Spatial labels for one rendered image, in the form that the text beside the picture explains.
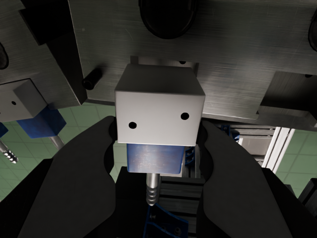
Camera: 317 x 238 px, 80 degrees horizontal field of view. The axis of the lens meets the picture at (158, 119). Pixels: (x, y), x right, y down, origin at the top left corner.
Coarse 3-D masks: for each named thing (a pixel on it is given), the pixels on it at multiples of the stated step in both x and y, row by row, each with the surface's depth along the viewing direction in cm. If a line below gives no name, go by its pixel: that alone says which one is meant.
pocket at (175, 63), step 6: (132, 60) 16; (138, 60) 18; (144, 60) 18; (150, 60) 17; (156, 60) 17; (162, 60) 17; (168, 60) 17; (174, 60) 17; (174, 66) 18; (180, 66) 17; (186, 66) 17; (192, 66) 17; (198, 66) 15
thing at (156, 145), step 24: (144, 72) 13; (168, 72) 13; (192, 72) 14; (120, 96) 10; (144, 96) 10; (168, 96) 10; (192, 96) 10; (120, 120) 11; (144, 120) 11; (168, 120) 11; (192, 120) 11; (144, 144) 14; (168, 144) 12; (192, 144) 12; (144, 168) 15; (168, 168) 15
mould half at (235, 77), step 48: (96, 0) 13; (240, 0) 12; (288, 0) 11; (96, 48) 15; (144, 48) 14; (192, 48) 14; (240, 48) 13; (288, 48) 13; (96, 96) 17; (240, 96) 15
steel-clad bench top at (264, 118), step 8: (104, 104) 29; (112, 104) 29; (264, 112) 26; (232, 120) 28; (240, 120) 28; (248, 120) 27; (256, 120) 27; (264, 120) 27; (272, 120) 27; (280, 120) 27; (288, 120) 26; (296, 120) 26; (304, 120) 26; (296, 128) 27; (304, 128) 27; (312, 128) 27
